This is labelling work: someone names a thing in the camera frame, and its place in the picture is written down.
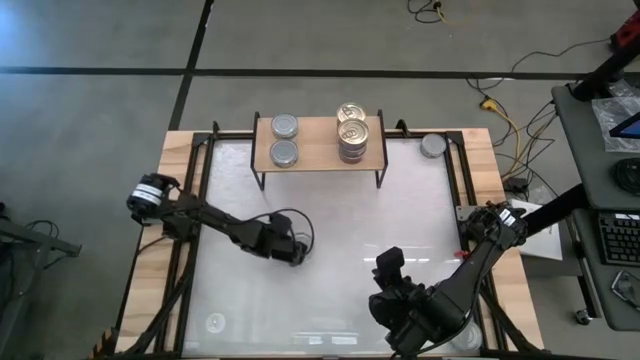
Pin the black smartphone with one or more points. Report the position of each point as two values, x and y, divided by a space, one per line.
625 287

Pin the clear round plastic disc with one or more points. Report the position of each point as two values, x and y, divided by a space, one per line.
216 323

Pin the grey metal bracket plate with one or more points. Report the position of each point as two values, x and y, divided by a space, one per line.
463 212

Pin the grey desk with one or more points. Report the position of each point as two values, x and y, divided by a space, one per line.
580 150

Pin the yellow black hazard tape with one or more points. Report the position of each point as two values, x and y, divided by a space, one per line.
105 342

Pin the grey metal stand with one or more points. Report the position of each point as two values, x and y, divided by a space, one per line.
50 243

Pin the clear plastic bag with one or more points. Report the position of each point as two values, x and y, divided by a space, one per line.
607 115

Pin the wooden shelf black frame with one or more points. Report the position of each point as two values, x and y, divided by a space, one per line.
320 150

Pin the black diagonal beam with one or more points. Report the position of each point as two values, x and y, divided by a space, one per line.
555 212

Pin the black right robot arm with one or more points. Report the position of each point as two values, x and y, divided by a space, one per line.
475 265

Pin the black keyboard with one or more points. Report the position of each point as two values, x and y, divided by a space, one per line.
620 240

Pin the white paper sheet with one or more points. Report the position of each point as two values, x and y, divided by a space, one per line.
542 245

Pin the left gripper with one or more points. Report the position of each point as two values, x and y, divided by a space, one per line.
275 245

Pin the red clamp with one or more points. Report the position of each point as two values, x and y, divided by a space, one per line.
629 34

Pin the black metal table frame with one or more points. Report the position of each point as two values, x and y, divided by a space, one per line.
453 175

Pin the blue screen tablet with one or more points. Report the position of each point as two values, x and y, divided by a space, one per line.
630 127

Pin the black caster wheel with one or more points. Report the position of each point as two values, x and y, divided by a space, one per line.
582 316

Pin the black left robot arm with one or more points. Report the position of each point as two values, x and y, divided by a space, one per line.
210 220

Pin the black stand pole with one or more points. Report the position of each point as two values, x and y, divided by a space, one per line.
600 75

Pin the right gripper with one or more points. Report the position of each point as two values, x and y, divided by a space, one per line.
405 315

